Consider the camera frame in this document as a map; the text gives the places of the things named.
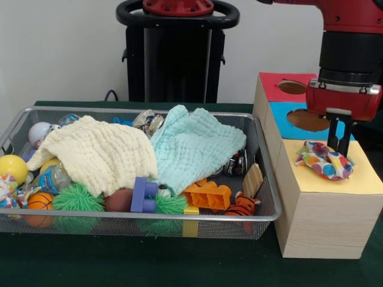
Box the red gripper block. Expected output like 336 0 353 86
305 87 383 158

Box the colourful heart print cloth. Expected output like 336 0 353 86
294 140 356 182

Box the wooden box with three holes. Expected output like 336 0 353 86
253 72 383 259

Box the orange striped tiger plush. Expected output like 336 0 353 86
223 191 262 216

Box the orange plastic building block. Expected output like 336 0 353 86
182 178 233 212

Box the mint green muslin cloth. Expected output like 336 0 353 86
150 104 247 197

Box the small green spiky ball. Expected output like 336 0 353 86
154 190 188 215

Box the purple plastic building block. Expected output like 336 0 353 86
130 176 159 213

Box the dark green tablecloth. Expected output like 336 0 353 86
0 100 383 287

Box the brown toy football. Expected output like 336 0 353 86
104 188 134 213

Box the cream yellow muslin cloth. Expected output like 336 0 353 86
26 115 158 198

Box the large green spiky ball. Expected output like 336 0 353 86
52 182 105 212

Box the orange mini basketball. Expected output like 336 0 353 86
26 192 54 210

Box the yellow plastic ball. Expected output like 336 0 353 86
0 155 29 186

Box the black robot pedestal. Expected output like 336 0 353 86
115 0 240 104

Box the black cable loop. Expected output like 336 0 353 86
104 88 120 102

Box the silver wire mesh bin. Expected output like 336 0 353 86
0 106 282 241

